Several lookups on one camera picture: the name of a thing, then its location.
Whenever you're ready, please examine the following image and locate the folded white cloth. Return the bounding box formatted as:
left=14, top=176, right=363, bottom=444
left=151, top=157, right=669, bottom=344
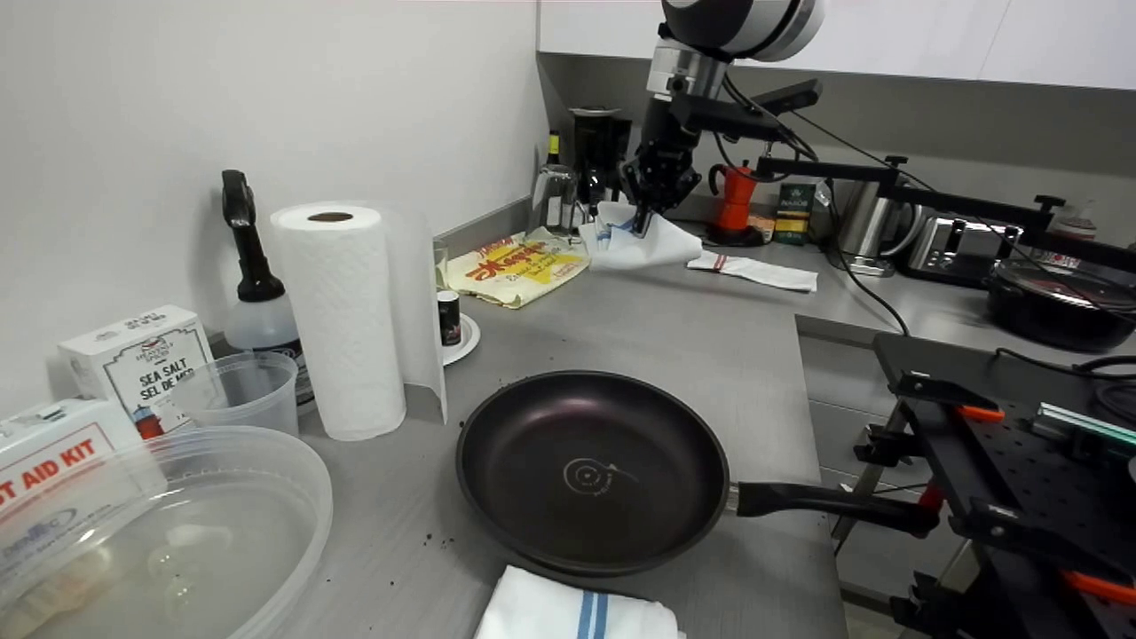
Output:
left=686, top=249, right=824, bottom=298

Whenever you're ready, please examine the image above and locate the black frying pan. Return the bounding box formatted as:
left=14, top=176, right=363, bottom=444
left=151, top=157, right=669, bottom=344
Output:
left=454, top=370, right=950, bottom=582

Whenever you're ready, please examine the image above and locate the white paper towel roll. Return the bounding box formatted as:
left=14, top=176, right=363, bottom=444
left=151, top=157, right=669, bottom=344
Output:
left=265, top=200, right=409, bottom=444

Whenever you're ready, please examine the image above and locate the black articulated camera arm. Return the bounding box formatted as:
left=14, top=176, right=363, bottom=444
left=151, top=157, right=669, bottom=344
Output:
left=756, top=153, right=1136, bottom=271

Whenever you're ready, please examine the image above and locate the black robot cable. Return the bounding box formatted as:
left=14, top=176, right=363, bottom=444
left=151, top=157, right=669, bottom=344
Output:
left=720, top=66, right=824, bottom=166

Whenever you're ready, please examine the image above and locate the black perforated breadboard table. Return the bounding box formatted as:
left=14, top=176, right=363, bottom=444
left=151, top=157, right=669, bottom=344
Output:
left=874, top=333, right=1136, bottom=639

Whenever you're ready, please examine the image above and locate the round white tray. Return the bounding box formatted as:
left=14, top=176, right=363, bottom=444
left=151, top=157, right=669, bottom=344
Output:
left=437, top=308, right=487, bottom=370

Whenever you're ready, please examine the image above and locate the clear plastic cup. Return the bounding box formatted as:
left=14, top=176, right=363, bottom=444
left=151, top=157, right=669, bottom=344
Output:
left=192, top=347, right=302, bottom=441

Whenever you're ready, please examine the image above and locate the silver metal pot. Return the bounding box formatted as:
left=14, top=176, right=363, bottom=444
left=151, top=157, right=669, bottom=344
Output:
left=834, top=181, right=919, bottom=271

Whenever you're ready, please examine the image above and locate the small green yellow box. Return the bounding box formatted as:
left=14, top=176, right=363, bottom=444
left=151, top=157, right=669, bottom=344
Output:
left=773, top=173, right=824, bottom=244

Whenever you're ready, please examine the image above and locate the small condiment bottle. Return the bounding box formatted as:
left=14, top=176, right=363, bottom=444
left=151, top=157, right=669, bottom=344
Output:
left=528, top=133, right=593, bottom=235

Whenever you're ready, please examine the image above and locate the spray bottle with black trigger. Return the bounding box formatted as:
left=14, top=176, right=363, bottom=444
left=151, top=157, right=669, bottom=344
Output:
left=215, top=166, right=299, bottom=350

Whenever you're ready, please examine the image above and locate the yellow printed bag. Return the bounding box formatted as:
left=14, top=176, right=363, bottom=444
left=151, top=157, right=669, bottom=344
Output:
left=437, top=227, right=596, bottom=312

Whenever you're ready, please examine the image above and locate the small white blue-striped towel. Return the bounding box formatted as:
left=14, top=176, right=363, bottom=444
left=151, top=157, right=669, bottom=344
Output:
left=472, top=561, right=688, bottom=639

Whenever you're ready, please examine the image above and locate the white wall cabinet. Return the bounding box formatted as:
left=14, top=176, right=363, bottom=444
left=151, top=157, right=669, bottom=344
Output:
left=537, top=0, right=1136, bottom=97

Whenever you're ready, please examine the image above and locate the black clamp with orange handle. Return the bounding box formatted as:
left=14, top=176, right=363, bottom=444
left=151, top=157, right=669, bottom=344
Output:
left=847, top=364, right=1021, bottom=477
left=891, top=509, right=1136, bottom=639

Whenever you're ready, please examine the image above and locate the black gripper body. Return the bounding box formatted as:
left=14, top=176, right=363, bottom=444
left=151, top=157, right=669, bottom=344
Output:
left=636, top=46, right=724, bottom=166

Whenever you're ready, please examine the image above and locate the red kettle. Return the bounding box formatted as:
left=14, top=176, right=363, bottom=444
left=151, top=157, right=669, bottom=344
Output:
left=707, top=159, right=760, bottom=241

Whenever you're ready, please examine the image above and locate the silver toaster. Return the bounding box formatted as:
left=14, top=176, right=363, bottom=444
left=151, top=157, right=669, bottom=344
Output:
left=900, top=209, right=1027, bottom=286

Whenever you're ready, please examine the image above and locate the black coffee machine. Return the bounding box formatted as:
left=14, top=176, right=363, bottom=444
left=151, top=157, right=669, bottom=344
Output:
left=563, top=102, right=636, bottom=235

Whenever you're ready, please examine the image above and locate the white first aid kit box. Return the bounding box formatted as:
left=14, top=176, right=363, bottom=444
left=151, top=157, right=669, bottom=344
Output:
left=0, top=398, right=170, bottom=573

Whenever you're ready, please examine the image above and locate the black cooking pot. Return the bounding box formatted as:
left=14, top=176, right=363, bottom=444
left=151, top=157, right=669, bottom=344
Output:
left=988, top=253, right=1136, bottom=356

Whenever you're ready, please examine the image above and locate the spice jar with dark label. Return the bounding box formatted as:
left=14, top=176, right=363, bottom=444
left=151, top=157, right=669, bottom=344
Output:
left=431, top=286, right=463, bottom=350

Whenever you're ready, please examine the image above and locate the large white blue-striped towel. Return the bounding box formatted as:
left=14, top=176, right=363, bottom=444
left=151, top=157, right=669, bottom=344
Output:
left=576, top=200, right=707, bottom=275

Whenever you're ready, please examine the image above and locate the clear plastic bowl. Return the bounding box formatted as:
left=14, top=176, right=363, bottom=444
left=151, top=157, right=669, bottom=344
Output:
left=0, top=422, right=337, bottom=639

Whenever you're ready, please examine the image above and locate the white flat bar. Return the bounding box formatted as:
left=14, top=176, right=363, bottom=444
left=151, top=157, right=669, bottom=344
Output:
left=1037, top=398, right=1136, bottom=451

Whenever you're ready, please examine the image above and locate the white printed cardboard box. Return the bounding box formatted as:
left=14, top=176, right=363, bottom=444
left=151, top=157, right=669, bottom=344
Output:
left=54, top=303, right=228, bottom=435

